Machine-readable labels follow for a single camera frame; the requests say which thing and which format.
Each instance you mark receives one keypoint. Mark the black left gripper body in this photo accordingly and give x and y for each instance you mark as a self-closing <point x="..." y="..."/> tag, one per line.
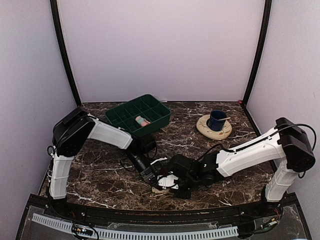
<point x="139" y="166"/>

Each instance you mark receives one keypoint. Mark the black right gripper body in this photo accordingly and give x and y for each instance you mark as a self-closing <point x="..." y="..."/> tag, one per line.
<point x="190" y="182"/>

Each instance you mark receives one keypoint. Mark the beige sock with olive toe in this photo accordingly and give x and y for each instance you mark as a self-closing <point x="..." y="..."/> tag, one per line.
<point x="159" y="192"/>

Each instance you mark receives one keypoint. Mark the pink patterned sock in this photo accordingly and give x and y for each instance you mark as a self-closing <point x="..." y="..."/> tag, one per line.
<point x="142" y="121"/>

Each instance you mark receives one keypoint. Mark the green compartment tray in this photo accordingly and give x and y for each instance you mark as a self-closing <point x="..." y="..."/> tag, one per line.
<point x="147" y="106"/>

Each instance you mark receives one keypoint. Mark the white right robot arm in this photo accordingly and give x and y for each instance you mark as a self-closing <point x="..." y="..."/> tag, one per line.
<point x="287" y="142"/>

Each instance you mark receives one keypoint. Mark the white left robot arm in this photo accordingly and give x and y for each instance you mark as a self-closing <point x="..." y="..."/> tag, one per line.
<point x="69" y="136"/>

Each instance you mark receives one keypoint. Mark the cream saucer plate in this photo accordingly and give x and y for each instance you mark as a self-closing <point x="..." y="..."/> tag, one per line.
<point x="203" y="127"/>

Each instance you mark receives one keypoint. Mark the blue mug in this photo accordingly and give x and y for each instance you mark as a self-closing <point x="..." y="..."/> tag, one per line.
<point x="214" y="124"/>

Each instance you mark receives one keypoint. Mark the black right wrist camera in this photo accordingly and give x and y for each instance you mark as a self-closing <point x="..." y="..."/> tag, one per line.
<point x="180" y="165"/>

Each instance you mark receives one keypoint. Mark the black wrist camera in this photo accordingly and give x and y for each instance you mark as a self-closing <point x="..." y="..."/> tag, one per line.
<point x="180" y="165"/>
<point x="148" y="143"/>

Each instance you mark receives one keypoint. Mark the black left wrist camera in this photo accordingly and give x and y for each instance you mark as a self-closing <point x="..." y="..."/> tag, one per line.
<point x="148" y="143"/>

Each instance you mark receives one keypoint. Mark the black front rail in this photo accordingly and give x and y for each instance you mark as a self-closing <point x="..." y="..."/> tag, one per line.
<point x="234" y="213"/>

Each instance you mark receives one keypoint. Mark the white slotted cable duct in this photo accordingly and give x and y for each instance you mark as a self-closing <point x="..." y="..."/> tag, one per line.
<point x="123" y="231"/>

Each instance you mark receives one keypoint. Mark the black left frame post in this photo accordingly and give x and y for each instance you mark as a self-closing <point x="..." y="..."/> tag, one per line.
<point x="63" y="51"/>

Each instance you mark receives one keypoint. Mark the black frame post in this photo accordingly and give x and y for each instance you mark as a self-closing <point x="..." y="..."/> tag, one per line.
<point x="258" y="53"/>
<point x="63" y="51"/>

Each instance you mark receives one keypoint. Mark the black right frame post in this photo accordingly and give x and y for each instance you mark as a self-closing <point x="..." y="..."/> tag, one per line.
<point x="258" y="53"/>

